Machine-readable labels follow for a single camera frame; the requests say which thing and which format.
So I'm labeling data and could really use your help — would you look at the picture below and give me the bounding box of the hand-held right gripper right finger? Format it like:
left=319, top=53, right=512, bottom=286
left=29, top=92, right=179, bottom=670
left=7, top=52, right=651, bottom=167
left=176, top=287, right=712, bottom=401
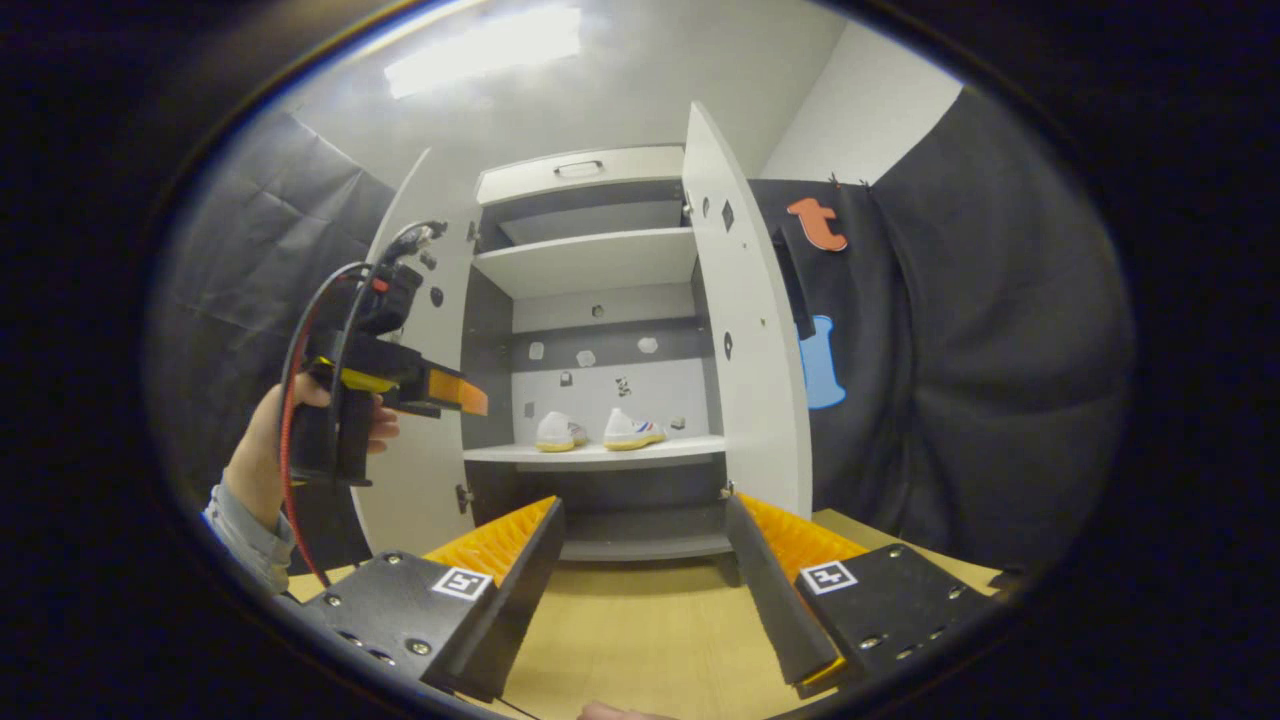
left=725, top=492, right=1002, bottom=700

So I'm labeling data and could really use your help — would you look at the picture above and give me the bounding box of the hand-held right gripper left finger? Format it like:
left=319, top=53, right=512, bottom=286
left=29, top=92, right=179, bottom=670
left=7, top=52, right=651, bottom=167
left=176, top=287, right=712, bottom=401
left=288, top=496, right=567, bottom=702

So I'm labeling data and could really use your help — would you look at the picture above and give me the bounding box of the white shoe cabinet door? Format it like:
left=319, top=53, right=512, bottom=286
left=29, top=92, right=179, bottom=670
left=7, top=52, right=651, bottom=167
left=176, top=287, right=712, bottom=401
left=350, top=148, right=483, bottom=557
left=682, top=100, right=814, bottom=522

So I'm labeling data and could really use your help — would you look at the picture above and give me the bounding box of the white striped shoe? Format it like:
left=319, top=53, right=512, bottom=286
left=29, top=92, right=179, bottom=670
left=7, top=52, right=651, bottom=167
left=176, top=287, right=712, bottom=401
left=535, top=410, right=590, bottom=454
left=603, top=407, right=669, bottom=452

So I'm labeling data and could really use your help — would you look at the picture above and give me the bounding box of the white shoe cabinet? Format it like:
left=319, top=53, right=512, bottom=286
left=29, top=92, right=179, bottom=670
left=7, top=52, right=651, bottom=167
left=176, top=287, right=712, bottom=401
left=462, top=145, right=737, bottom=562

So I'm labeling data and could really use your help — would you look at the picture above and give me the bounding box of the white cabinet shelf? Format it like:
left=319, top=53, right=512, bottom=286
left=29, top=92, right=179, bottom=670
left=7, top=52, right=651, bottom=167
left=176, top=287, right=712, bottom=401
left=471, top=227, right=699, bottom=300
left=461, top=435, right=729, bottom=474

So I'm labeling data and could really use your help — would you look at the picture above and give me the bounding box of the white cabinet drawer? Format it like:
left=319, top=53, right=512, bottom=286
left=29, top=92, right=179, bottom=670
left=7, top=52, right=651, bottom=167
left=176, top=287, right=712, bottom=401
left=475, top=146, right=688, bottom=208

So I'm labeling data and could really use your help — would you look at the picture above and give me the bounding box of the red cable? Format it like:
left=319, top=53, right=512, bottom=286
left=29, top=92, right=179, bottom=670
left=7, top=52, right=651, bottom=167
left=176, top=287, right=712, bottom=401
left=279, top=270, right=389, bottom=588

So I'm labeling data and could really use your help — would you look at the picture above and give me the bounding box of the black cable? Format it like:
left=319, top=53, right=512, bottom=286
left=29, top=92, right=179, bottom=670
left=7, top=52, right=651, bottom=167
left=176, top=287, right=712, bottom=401
left=328, top=260, right=421, bottom=483

